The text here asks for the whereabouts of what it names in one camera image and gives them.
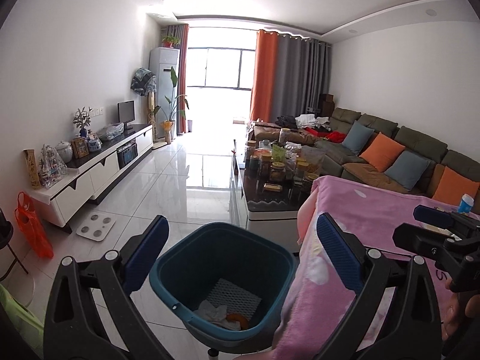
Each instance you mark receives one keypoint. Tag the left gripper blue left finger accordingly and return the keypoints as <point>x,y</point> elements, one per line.
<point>73,328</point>

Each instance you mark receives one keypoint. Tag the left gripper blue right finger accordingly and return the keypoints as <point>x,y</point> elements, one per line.
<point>412,325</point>

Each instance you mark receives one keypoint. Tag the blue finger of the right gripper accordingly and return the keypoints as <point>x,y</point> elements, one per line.
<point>433,217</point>
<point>424,244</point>

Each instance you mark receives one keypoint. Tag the white tissue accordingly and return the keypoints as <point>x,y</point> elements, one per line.
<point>216,316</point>

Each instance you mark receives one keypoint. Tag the orange peel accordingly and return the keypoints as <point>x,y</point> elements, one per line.
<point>238,320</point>

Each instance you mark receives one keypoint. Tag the teal trash bin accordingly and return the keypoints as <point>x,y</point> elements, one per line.
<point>183,277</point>

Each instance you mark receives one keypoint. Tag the right hand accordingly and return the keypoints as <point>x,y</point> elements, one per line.
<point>454,311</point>

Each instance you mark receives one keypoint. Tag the orange cushion near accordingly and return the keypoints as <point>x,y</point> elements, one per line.
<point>453,186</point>

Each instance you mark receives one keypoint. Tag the orange cushion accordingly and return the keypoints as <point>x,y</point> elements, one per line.
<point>453,186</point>
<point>382,152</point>

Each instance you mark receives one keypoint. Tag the blue white cup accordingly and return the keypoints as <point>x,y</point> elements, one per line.
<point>466,204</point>

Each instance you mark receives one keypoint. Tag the teal cushion near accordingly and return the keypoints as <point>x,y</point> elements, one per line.
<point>407,169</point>

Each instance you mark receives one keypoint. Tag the teal cushion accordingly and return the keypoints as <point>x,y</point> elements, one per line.
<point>407,169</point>
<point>357,137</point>

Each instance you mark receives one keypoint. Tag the orange cushion far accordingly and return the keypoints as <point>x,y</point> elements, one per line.
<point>382,152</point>

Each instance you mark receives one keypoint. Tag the pink floral tablecloth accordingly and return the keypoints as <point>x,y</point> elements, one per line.
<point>395,313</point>

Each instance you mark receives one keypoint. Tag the white bathroom scale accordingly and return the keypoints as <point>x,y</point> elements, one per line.
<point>96,226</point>

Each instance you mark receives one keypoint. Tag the green sectional sofa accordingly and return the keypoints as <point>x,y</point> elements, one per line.
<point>335,160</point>

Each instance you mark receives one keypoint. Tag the teal cushion far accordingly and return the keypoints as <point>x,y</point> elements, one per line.
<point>357,137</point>

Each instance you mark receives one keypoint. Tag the orange plastic bag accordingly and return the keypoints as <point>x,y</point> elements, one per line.
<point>30,225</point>

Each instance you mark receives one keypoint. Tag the white black tv cabinet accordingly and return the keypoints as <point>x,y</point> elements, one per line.
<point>92,177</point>

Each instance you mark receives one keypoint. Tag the white mesh foam net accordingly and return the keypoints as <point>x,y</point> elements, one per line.
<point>237,299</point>

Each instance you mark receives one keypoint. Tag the black glass coffee table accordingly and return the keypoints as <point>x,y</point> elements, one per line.
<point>267,213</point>

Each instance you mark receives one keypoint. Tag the orange and grey curtain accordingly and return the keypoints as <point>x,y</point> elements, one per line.
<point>290,74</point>

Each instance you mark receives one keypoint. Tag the small black monitor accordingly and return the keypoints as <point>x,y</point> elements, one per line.
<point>126,113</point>

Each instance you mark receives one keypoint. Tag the tall green potted plant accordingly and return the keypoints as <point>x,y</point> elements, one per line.
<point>166,98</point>

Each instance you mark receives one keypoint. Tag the white standing air conditioner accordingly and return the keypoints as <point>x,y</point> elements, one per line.
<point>162,61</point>

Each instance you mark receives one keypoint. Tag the potted plant on conditioner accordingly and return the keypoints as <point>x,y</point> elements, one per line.
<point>171,41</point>

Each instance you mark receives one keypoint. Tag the left striped curtain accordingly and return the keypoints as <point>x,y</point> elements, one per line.
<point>181,31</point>

